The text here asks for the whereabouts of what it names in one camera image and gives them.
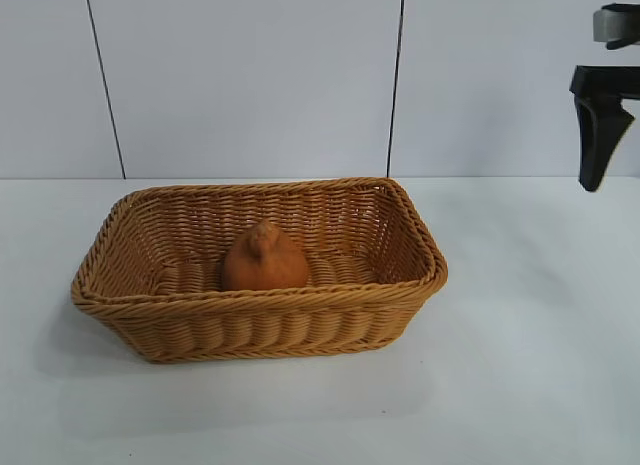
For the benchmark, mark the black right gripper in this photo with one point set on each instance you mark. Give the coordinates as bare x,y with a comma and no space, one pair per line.
610,82

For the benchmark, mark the orange-brown bread loaf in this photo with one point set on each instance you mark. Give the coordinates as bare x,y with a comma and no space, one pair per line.
265,265

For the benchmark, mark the woven wicker basket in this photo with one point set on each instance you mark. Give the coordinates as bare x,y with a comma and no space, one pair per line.
250,325

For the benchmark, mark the grey wrist camera housing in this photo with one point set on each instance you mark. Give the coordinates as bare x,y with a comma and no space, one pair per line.
617,25

